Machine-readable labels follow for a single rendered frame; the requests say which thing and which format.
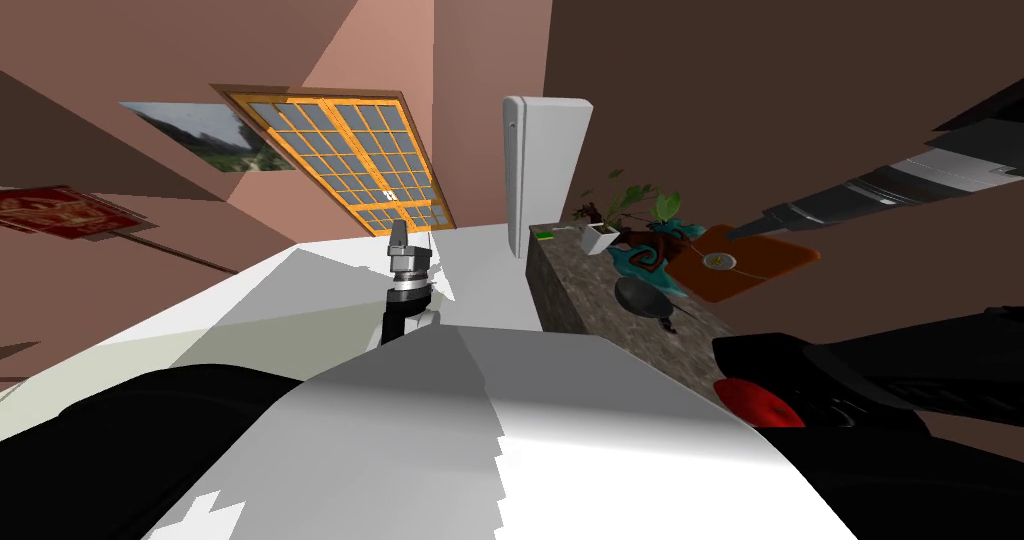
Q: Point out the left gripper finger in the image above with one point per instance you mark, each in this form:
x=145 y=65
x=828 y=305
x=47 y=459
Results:
x=398 y=233

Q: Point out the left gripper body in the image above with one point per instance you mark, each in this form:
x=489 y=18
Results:
x=409 y=250

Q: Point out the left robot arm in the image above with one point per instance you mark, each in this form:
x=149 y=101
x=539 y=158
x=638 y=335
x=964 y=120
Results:
x=96 y=460

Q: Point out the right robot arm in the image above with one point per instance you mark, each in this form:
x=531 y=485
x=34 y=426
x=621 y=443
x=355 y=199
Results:
x=920 y=444

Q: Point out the orange door with glass panes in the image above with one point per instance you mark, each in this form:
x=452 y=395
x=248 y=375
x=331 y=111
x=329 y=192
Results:
x=352 y=156

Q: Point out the white refrigerator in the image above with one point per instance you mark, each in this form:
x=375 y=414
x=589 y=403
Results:
x=544 y=164

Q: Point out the green plant in white pot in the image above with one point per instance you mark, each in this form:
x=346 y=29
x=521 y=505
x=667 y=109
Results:
x=598 y=238

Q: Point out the landscape picture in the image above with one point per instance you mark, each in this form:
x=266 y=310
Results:
x=208 y=136

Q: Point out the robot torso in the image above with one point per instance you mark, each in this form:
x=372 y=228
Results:
x=480 y=460

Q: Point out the teal and brown figurine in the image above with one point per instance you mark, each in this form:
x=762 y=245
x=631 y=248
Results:
x=644 y=256

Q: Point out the black pan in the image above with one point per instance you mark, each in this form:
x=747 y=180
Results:
x=642 y=298

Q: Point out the red picture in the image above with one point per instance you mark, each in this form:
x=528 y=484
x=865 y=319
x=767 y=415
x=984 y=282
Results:
x=64 y=212

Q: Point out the orange cutting board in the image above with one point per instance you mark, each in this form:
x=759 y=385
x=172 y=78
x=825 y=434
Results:
x=752 y=272

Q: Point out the red apple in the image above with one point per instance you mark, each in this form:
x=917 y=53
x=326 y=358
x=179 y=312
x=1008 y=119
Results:
x=752 y=406

